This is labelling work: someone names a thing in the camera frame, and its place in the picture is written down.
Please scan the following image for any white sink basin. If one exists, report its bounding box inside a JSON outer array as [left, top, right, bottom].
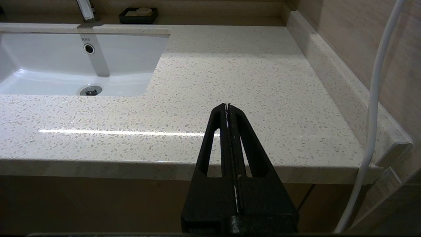
[[0, 32, 171, 97]]

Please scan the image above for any black soap dish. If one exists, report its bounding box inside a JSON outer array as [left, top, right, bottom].
[[119, 7, 158, 24]]

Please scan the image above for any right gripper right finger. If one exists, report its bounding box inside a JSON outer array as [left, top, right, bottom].
[[228, 104, 299, 232]]

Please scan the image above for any white cable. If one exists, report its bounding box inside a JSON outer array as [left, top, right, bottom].
[[333, 0, 407, 234]]

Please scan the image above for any chrome faucet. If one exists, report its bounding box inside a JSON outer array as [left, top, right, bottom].
[[76, 0, 99, 23]]

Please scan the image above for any chrome sink drain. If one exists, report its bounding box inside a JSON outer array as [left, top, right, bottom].
[[80, 86, 102, 96]]

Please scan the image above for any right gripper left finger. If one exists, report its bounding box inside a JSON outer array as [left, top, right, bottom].
[[181, 103, 238, 232]]

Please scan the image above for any round soap bar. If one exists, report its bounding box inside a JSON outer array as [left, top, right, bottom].
[[126, 7, 153, 16]]

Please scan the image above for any wooden vanity cabinet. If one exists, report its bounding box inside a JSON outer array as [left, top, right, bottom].
[[0, 174, 362, 234]]

